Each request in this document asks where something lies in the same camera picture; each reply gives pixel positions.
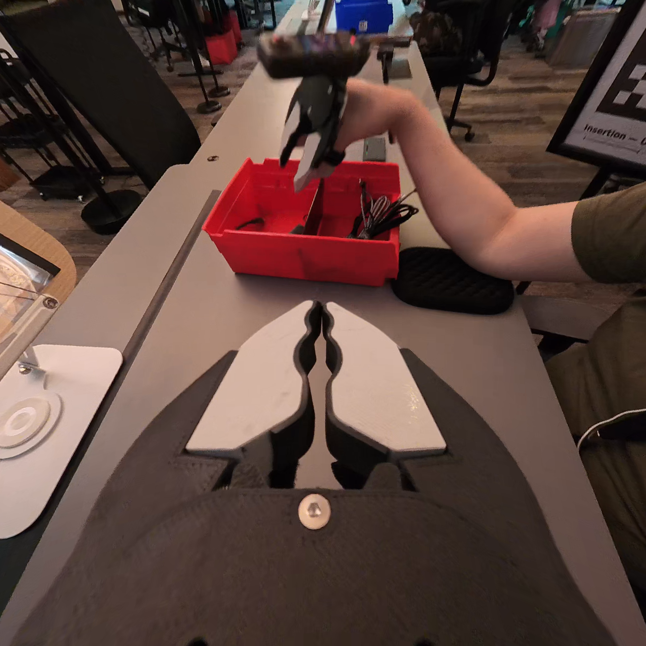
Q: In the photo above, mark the black bin divider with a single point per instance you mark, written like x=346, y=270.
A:
x=314, y=212

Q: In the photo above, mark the person's right forearm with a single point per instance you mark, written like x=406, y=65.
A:
x=469, y=202

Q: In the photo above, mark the red plastic bin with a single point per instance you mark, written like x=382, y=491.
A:
x=303, y=257

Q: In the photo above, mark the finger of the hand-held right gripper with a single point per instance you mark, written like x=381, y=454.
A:
x=293, y=126
x=313, y=156

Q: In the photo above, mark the white tablet stand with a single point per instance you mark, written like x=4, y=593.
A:
x=65, y=403

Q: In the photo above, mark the red floor bin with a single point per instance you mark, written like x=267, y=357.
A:
x=222, y=45

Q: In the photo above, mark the blue storage bin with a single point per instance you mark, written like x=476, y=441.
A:
x=363, y=15

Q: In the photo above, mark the black-framed marker sign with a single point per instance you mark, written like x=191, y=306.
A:
x=605, y=136

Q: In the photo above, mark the black quilted wrist rest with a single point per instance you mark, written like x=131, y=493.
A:
x=454, y=280

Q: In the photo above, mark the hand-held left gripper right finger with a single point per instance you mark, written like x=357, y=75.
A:
x=378, y=393

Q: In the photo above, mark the black office chair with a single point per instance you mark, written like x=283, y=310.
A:
x=464, y=55

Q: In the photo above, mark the black rolling cart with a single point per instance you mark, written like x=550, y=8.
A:
x=55, y=181

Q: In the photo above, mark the person's right hand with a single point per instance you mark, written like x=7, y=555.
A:
x=378, y=113

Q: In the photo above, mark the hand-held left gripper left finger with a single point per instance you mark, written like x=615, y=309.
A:
x=252, y=388

